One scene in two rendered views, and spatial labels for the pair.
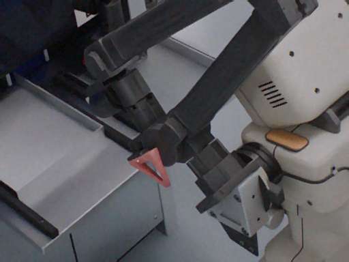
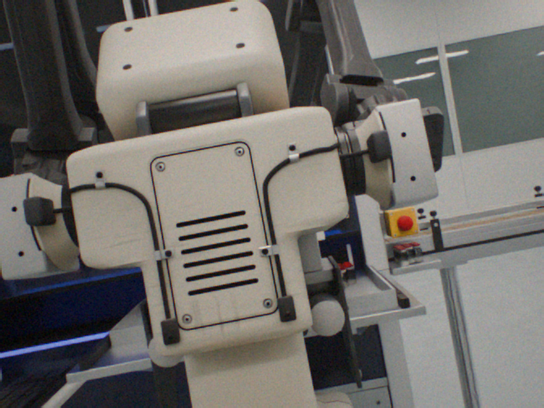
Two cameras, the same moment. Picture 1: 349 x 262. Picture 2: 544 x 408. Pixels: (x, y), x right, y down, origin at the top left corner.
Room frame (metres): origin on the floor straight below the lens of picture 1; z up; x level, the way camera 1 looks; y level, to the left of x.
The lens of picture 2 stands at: (0.65, -0.79, 1.17)
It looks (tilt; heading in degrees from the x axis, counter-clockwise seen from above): 3 degrees down; 37
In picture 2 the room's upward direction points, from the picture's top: 11 degrees counter-clockwise
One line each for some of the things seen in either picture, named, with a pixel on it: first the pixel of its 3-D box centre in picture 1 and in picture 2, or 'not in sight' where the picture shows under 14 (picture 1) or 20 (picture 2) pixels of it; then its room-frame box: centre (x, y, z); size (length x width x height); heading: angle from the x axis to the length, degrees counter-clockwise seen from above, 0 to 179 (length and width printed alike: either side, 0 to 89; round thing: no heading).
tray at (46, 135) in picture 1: (17, 132); (182, 309); (1.57, 0.27, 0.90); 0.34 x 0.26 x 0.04; 37
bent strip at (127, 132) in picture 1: (111, 115); not in sight; (1.56, 0.05, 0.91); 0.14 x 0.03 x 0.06; 38
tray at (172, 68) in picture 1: (151, 76); (323, 292); (1.69, -0.07, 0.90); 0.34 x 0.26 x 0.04; 37
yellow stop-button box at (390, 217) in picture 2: not in sight; (401, 221); (2.03, -0.12, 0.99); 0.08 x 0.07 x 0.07; 37
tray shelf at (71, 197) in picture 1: (90, 113); (251, 313); (1.62, 0.10, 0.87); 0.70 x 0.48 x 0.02; 127
